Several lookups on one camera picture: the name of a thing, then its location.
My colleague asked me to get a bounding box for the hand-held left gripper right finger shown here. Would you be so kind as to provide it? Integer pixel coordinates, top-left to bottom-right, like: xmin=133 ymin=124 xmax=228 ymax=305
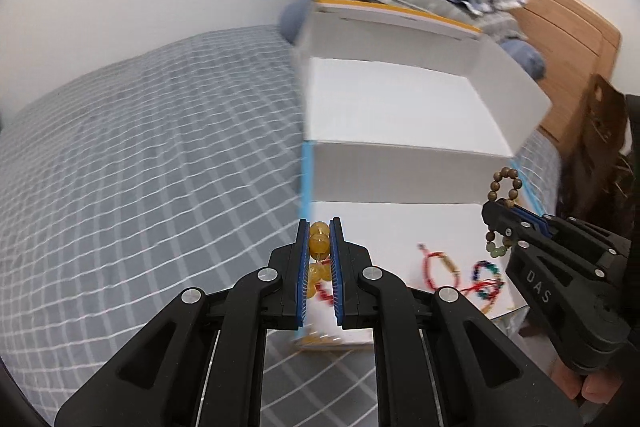
xmin=329 ymin=217 xmax=583 ymax=427

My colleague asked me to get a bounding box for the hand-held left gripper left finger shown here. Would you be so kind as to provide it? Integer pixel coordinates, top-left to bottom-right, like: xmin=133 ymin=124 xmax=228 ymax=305
xmin=54 ymin=218 xmax=313 ymax=427

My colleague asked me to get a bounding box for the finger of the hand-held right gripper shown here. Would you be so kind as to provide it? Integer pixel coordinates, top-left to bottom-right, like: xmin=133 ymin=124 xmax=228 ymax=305
xmin=481 ymin=201 xmax=545 ymax=249
xmin=516 ymin=205 xmax=567 ymax=239

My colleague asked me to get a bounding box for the yellow bead bracelet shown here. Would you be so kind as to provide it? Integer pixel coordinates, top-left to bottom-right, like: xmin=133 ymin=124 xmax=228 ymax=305
xmin=306 ymin=221 xmax=335 ymax=300

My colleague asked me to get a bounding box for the brown wooden bead bracelet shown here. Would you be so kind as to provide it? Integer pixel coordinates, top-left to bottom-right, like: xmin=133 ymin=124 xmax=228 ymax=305
xmin=485 ymin=167 xmax=524 ymax=258

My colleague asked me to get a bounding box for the white cardboard box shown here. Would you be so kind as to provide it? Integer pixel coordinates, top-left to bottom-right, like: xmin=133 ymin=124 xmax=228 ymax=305
xmin=292 ymin=0 xmax=553 ymax=353

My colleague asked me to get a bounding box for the person's right hand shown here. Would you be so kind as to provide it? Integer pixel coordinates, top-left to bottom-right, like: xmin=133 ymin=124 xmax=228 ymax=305
xmin=547 ymin=357 xmax=631 ymax=408

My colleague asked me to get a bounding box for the brown paper bag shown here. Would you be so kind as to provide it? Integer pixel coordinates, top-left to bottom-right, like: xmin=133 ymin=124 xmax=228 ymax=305
xmin=562 ymin=74 xmax=640 ymax=228

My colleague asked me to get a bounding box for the blue pillow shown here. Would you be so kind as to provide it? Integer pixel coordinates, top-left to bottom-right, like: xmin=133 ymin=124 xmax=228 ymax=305
xmin=277 ymin=0 xmax=321 ymax=48
xmin=500 ymin=38 xmax=547 ymax=82

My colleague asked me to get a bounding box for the wooden bed headboard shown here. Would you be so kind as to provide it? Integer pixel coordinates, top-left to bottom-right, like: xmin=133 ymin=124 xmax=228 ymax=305
xmin=381 ymin=0 xmax=622 ymax=158

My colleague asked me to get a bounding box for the multicoloured glass bead bracelet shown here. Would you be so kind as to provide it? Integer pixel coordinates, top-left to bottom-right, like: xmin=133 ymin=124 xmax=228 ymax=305
xmin=470 ymin=260 xmax=503 ymax=315

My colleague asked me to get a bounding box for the red string bracelet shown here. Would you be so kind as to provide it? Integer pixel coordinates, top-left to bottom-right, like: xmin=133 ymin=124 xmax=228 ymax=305
xmin=417 ymin=243 xmax=503 ymax=299

